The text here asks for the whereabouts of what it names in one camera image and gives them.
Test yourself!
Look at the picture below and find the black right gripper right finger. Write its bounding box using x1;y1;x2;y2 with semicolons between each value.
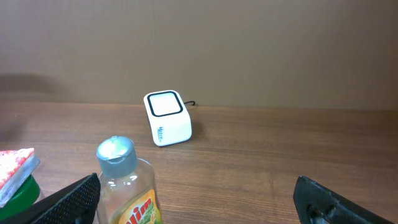
293;176;393;224

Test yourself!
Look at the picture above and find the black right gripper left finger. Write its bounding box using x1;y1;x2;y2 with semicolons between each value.
1;173;101;224

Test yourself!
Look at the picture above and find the green lidded jar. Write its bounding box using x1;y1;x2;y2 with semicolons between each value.
0;175;45;220

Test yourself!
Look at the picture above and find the yellow dish soap bottle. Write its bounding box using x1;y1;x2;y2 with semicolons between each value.
96;136;164;224

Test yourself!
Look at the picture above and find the red patterned small carton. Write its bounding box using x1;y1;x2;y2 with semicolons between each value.
1;148;40;208

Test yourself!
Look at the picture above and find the white barcode scanner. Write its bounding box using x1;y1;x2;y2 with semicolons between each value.
144;90;192;147

